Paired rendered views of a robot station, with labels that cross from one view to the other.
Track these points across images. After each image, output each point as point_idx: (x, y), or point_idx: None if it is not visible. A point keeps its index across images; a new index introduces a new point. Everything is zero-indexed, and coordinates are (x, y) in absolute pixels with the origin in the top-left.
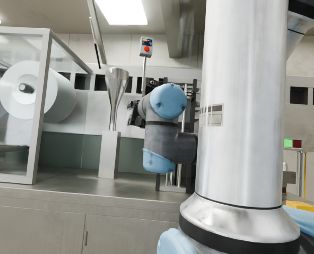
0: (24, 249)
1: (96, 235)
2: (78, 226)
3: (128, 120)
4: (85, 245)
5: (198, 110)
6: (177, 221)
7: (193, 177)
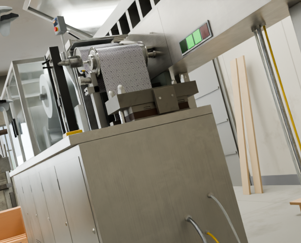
0: (38, 197)
1: (43, 184)
2: (39, 179)
3: (0, 111)
4: (43, 191)
5: (70, 67)
6: (49, 166)
7: None
